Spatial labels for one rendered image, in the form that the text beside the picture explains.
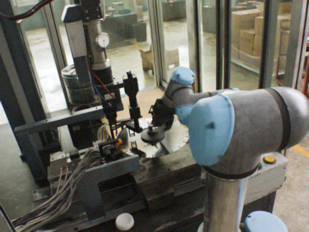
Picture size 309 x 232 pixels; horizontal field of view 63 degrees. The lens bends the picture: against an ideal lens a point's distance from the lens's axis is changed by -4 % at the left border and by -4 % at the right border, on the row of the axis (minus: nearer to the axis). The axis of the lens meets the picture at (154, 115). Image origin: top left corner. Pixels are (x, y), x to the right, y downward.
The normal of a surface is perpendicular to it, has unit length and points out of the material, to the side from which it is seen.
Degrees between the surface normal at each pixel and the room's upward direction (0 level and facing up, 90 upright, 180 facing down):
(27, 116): 90
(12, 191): 0
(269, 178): 90
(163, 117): 32
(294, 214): 0
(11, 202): 0
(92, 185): 90
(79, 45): 90
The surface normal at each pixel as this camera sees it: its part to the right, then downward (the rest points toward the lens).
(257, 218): 0.03, -0.89
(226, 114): -0.04, -0.45
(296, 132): 0.24, 0.43
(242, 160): 0.07, 0.55
